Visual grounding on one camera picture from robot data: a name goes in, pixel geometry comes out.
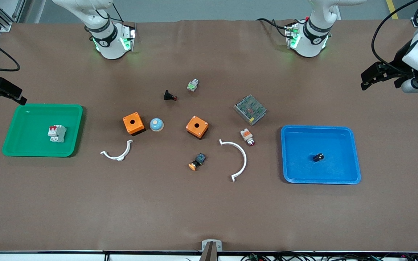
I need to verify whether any grey red circuit breaker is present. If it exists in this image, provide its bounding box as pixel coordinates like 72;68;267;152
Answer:
48;125;67;143

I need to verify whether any green plastic tray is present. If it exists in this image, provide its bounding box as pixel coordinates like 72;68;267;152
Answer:
1;104;83;157

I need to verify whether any blue plastic tray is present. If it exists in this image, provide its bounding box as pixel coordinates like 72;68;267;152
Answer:
280;125;362;185

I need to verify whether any small white curved clip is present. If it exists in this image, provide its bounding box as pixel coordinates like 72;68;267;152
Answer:
100;140;133;161

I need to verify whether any metal mesh power supply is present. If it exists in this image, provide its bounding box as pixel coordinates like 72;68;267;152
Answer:
234;95;267;126

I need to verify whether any orange white red lamp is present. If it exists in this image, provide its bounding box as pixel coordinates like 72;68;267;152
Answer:
240;128;256;147

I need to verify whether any large white curved clip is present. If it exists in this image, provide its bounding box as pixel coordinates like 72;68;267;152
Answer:
219;139;247;182

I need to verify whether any orange black push button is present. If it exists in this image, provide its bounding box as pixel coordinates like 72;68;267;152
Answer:
188;153;206;171

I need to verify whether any brown table cover mat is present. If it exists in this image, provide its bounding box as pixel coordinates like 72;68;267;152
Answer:
0;20;418;252

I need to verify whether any black left base cable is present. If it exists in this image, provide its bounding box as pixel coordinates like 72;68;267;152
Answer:
256;17;290;38

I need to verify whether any black base cable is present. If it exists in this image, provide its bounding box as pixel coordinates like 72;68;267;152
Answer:
256;17;290;38
109;0;124;23

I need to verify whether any orange button enclosure box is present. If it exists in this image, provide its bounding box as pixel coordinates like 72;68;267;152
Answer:
123;112;146;136
186;116;209;140

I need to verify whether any black right base cable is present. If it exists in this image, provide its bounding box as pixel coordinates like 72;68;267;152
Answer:
109;0;124;23

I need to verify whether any white table edge rail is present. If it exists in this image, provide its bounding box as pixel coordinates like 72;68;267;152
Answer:
0;251;418;261

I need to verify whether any black cable bundle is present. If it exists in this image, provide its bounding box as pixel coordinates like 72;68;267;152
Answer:
240;251;418;261

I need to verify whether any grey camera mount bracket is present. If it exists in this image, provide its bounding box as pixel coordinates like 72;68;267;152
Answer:
199;239;222;261

